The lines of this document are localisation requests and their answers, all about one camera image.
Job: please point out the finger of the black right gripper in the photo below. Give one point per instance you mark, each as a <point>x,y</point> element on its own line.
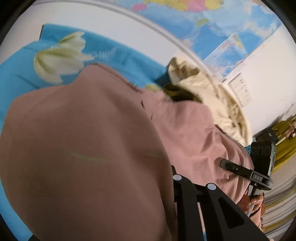
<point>235,168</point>

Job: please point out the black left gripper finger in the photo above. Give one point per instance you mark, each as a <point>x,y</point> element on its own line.
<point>207,213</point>

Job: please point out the pink coat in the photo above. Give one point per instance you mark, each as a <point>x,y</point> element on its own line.
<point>194,145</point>

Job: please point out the olive yellow hanging clothes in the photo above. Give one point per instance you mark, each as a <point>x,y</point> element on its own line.
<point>282,134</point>

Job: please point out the right hand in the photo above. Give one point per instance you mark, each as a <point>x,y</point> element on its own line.
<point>245,204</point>

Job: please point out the teal perforated plastic basket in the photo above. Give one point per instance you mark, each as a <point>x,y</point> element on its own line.
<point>248,148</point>

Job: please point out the cream beige garment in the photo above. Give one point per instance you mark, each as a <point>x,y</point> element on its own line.
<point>204,88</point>

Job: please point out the black and mustard garment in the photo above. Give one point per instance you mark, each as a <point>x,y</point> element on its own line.
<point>179,94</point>

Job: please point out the blue floral bed sheet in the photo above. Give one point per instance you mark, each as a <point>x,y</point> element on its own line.
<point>57,60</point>

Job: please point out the white wall socket panel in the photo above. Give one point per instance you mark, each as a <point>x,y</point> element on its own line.
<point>240,89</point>

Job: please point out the colourful wall map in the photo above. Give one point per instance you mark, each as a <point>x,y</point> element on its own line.
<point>222,33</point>

